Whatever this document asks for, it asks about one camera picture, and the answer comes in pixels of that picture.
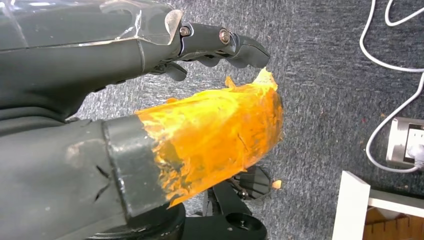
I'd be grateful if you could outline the white plug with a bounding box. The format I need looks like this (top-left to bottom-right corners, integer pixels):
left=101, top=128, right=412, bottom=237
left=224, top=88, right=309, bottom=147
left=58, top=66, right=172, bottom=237
left=406, top=144, right=424, bottom=167

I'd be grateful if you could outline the white furniture frame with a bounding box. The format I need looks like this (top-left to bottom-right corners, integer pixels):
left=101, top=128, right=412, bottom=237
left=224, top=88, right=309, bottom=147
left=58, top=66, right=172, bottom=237
left=332, top=170, right=424, bottom=240

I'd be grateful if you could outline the silver floor power socket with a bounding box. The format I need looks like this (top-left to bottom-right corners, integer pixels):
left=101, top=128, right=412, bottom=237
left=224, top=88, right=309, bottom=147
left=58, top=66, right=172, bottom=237
left=385, top=116, right=424, bottom=170

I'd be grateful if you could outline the brown wooden rack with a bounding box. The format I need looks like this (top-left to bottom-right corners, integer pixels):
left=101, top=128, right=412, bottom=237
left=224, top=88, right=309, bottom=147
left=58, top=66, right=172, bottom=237
left=363, top=206, right=424, bottom=240

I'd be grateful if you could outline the black machine base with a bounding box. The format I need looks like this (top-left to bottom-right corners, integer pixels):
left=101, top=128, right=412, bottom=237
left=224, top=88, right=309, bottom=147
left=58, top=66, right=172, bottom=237
left=87, top=164, right=270, bottom=240

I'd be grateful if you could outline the white cable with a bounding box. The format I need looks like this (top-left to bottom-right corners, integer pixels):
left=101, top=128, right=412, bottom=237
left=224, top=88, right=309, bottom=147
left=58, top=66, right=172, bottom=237
left=384, top=0, right=424, bottom=27
left=365, top=72, right=424, bottom=174
left=359, top=0, right=424, bottom=73

